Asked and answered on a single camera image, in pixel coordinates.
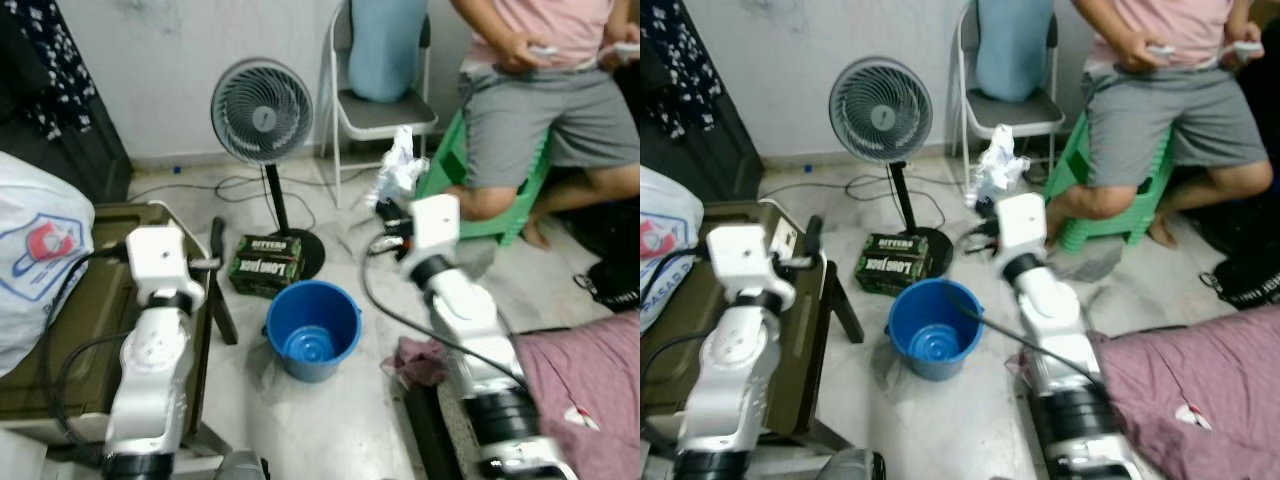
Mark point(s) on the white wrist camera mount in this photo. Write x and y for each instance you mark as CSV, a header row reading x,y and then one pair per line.
x,y
740,255
1020,220
435,220
158,260

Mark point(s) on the grey standing fan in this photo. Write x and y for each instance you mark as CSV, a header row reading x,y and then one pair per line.
x,y
262,110
880,110

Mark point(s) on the person in pink shirt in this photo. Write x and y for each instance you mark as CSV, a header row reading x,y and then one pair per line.
x,y
1160,120
540,120

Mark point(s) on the purple cartoon print blanket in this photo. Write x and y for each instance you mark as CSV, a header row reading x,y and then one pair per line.
x,y
1200,380
590,370

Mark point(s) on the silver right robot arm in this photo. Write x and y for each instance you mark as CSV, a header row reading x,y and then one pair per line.
x,y
465,315
1050,310

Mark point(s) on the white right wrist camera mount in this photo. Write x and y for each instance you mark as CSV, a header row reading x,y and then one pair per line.
x,y
1020,220
435,220

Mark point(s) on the black cabinet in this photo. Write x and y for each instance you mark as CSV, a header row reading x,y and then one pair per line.
x,y
720,168
80,172

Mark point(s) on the green plastic stool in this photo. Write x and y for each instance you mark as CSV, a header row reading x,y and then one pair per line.
x,y
1068,165
440,175

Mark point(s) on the white plastic bag with logo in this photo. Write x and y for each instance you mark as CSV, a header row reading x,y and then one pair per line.
x,y
40,250
665,240

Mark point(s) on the white paper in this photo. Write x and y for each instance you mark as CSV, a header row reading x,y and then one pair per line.
x,y
400,170
1000,165

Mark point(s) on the dark white-dotted garment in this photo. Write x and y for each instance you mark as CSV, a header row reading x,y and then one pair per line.
x,y
690,60
50,60

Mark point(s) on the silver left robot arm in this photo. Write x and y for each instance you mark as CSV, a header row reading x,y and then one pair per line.
x,y
150,370
735,370

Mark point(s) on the olive green folding table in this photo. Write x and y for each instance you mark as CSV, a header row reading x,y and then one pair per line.
x,y
690,345
90,320

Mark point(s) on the blue plastic bucket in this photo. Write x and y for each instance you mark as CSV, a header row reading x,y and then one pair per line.
x,y
955,320
335,320

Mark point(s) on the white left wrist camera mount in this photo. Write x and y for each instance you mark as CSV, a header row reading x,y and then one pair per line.
x,y
740,255
158,260

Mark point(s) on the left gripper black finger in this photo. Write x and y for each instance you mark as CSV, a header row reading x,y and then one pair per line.
x,y
218,240
815,238

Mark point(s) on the light blue cushion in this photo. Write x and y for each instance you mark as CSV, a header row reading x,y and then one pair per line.
x,y
385,50
1012,50

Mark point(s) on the white handheld controller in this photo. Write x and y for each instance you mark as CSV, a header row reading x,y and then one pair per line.
x,y
1161,50
1243,49
622,51
543,51

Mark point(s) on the black bag with white print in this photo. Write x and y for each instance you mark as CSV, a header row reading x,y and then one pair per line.
x,y
615,285
1245,285

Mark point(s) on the grey metal folding chair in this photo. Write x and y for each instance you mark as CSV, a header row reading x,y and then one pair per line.
x,y
1010,112
380,115

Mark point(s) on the maroon crumpled cloth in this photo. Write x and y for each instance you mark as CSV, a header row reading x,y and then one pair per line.
x,y
420,362

